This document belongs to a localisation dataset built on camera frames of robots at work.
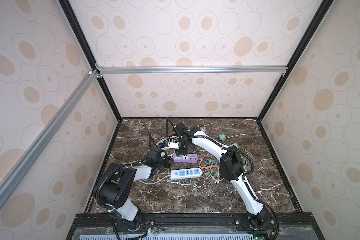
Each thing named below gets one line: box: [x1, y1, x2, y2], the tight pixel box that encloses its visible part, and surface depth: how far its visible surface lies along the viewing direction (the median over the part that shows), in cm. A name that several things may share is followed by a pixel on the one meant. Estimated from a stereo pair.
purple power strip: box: [173, 153, 198, 163], surface depth 96 cm
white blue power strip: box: [170, 168, 202, 180], surface depth 89 cm
